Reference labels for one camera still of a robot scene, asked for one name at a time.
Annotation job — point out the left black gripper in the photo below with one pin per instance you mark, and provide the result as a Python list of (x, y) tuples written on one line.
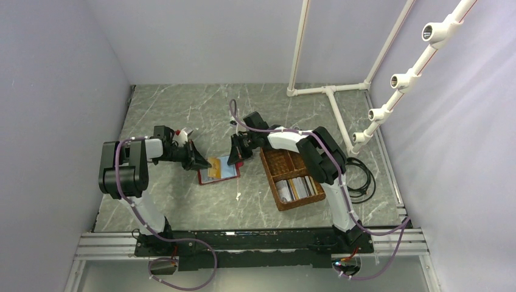
[(195, 160)]

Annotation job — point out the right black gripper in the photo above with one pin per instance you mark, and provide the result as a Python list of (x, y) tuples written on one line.
[(237, 154)]

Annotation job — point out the red leather card holder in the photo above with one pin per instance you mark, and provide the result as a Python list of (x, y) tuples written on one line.
[(228, 171)]

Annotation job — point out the white card stack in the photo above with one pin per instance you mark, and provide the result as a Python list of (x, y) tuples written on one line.
[(294, 189)]

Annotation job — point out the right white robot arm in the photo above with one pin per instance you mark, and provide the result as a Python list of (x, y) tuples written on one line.
[(322, 156)]

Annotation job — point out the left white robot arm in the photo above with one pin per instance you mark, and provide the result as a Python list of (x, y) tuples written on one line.
[(124, 176)]

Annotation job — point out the brown woven basket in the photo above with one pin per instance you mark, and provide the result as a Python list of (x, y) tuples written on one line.
[(282, 167)]

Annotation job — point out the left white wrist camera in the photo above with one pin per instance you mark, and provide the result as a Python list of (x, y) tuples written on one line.
[(182, 136)]

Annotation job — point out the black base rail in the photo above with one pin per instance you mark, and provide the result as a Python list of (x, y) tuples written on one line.
[(247, 248)]

